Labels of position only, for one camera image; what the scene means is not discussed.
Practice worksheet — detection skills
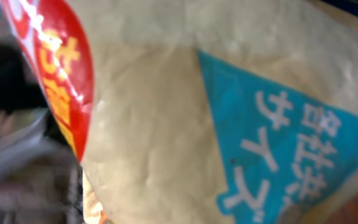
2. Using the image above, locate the yellow snack chip bag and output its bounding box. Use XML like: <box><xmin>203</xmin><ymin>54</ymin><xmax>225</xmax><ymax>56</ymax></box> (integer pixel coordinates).
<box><xmin>1</xmin><ymin>0</ymin><xmax>358</xmax><ymax>224</ymax></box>

